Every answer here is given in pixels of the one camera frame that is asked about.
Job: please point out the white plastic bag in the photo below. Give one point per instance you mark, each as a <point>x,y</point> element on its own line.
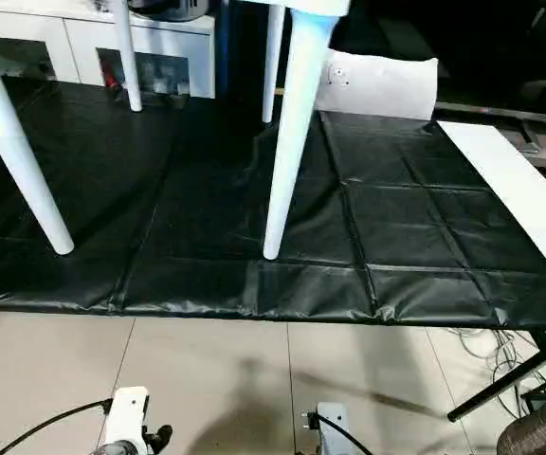
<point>382,85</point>

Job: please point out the white cabinet with glass doors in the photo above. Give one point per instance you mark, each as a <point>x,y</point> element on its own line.
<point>45,43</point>

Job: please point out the metal cooking pot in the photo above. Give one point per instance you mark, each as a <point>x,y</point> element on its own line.
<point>173,9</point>

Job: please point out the brown woven basket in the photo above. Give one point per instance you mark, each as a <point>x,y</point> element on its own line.
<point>543,422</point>

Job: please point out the white flat board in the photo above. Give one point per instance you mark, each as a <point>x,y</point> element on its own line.
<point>519,190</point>

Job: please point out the black work mat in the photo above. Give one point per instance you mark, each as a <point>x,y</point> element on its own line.
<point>207,218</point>

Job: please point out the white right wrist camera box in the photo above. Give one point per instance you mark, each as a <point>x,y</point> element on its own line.
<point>332,427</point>

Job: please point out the black stand leg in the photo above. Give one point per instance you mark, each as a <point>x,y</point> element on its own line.
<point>510,379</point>

